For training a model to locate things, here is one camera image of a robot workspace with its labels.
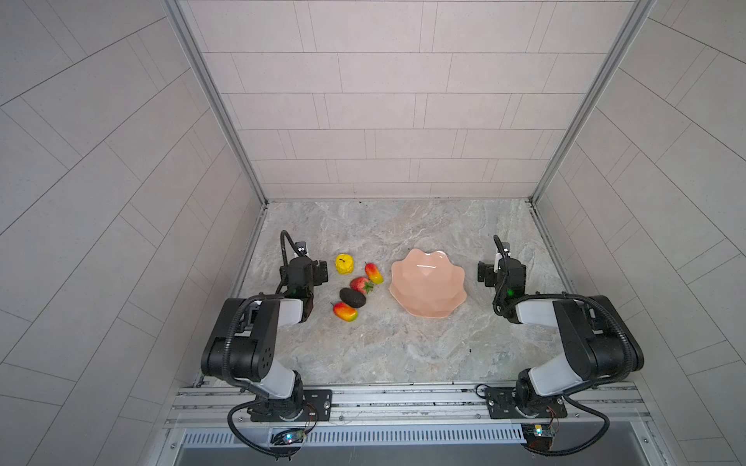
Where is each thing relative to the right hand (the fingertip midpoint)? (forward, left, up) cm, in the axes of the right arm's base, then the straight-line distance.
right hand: (495, 260), depth 95 cm
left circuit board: (-43, +61, 0) cm, 75 cm away
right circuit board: (-46, +3, -5) cm, 47 cm away
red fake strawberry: (-6, +44, +1) cm, 45 cm away
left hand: (+4, +61, +3) cm, 61 cm away
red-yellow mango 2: (-14, +49, 0) cm, 51 cm away
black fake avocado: (-10, +47, +1) cm, 48 cm away
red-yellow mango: (-2, +40, +1) cm, 40 cm away
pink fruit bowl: (-5, +23, -3) cm, 24 cm away
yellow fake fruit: (0, +50, +4) cm, 50 cm away
